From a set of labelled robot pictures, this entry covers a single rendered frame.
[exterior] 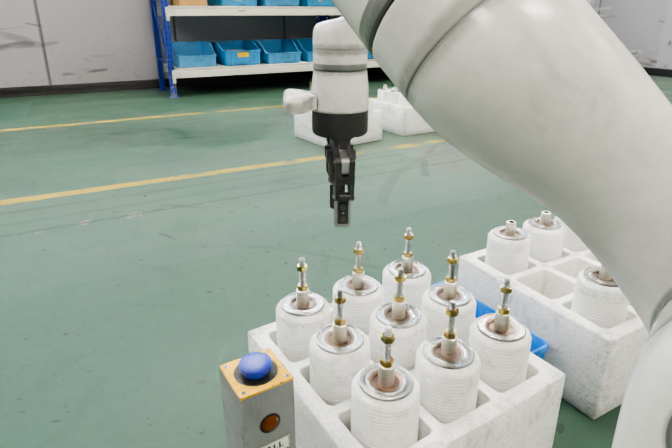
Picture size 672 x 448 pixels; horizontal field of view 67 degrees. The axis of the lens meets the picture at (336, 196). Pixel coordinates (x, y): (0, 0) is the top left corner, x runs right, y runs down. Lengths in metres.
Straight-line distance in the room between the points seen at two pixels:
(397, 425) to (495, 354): 0.21
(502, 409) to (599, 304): 0.34
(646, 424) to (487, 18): 0.17
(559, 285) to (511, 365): 0.42
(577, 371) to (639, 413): 0.89
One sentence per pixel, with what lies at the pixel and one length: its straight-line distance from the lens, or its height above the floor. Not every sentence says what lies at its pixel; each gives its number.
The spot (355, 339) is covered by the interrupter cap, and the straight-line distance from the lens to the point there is 0.82.
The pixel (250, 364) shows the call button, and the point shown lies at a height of 0.33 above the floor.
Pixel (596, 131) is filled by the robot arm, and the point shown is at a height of 0.68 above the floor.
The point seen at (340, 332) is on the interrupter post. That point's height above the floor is 0.27.
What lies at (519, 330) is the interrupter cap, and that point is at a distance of 0.89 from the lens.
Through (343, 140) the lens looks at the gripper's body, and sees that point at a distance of 0.65.
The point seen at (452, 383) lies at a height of 0.24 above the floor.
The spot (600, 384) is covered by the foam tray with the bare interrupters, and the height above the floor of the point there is 0.08.
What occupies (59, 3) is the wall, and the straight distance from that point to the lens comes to 5.56.
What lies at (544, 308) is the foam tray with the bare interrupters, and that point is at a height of 0.17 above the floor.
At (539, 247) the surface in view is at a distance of 1.30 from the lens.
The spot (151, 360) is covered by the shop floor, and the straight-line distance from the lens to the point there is 1.26.
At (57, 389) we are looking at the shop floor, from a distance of 1.26.
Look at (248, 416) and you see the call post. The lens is 0.66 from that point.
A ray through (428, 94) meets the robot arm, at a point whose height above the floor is 0.69.
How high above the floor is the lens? 0.73
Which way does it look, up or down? 20 degrees down
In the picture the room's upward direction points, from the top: straight up
